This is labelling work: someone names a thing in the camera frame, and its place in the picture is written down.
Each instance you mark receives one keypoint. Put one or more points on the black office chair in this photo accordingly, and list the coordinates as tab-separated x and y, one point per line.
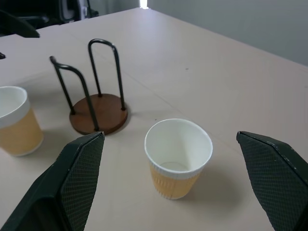
65	12

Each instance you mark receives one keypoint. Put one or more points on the yellow ribbed paper cup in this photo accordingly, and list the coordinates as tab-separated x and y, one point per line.
16	127
176	158

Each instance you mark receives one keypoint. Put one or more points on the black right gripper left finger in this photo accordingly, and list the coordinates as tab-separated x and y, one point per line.
72	183

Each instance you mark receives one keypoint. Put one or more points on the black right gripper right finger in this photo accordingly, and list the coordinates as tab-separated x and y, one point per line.
276	178

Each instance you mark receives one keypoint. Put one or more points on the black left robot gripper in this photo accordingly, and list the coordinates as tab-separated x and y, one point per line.
16	25

